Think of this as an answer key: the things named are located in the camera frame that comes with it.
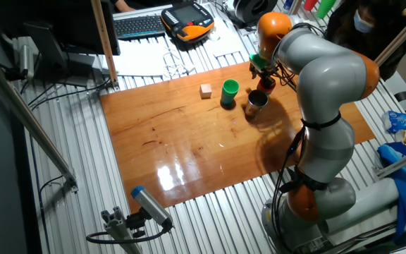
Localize varnished wooden board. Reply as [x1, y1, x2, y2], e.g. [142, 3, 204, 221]
[99, 61, 376, 214]

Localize stainless steel cup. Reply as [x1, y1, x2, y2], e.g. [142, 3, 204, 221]
[245, 89, 269, 119]

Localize silver camera with blue end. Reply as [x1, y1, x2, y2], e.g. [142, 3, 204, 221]
[130, 185, 175, 230]

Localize masked person with dark hair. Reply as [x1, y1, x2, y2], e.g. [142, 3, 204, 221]
[324, 0, 406, 81]

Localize wooden frame post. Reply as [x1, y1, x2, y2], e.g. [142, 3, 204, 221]
[90, 0, 121, 90]

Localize aluminium profile camera stand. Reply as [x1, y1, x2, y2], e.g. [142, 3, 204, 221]
[100, 206, 144, 254]

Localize orange and black teach pendant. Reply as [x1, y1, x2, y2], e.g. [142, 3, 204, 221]
[160, 1, 216, 44]

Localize white charger with cable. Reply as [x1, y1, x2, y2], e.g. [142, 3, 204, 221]
[161, 44, 197, 80]

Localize black filament spool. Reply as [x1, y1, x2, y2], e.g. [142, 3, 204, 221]
[230, 0, 278, 25]

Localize person in dark sleeve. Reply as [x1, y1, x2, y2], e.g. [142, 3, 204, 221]
[113, 0, 135, 13]

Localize white roll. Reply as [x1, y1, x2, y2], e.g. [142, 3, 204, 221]
[322, 177, 401, 236]

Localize wooden frame beam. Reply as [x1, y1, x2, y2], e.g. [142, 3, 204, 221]
[374, 2, 406, 66]

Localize black camera cable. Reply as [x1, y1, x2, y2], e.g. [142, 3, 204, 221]
[85, 225, 171, 246]

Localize white blank paper sheet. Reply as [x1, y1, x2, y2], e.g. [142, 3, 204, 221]
[202, 13, 252, 54]

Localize light wooden cube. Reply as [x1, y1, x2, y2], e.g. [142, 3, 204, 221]
[199, 83, 213, 99]

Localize green cup stack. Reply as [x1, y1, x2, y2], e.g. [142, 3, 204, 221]
[316, 0, 338, 20]

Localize silver cylinder device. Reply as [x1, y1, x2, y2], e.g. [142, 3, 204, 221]
[18, 44, 36, 80]

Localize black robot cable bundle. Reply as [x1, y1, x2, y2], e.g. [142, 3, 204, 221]
[269, 23, 331, 253]

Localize aluminium profile bar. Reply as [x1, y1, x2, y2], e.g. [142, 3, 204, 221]
[372, 145, 406, 179]

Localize green plastic cup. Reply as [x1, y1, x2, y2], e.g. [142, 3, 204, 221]
[221, 78, 240, 95]

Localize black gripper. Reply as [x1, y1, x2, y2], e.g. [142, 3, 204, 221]
[250, 64, 278, 88]

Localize black computer monitor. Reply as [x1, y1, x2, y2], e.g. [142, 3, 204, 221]
[0, 0, 121, 88]

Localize black computer keyboard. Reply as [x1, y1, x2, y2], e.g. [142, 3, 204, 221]
[112, 4, 173, 40]

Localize white printed paper sheet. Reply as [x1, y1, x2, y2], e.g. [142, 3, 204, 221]
[111, 37, 199, 83]

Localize aluminium frame strut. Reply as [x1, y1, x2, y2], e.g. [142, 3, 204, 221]
[0, 49, 80, 193]

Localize blue tissue packet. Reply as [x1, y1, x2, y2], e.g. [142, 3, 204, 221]
[382, 111, 406, 134]

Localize black table cables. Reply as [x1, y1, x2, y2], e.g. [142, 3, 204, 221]
[19, 75, 113, 111]

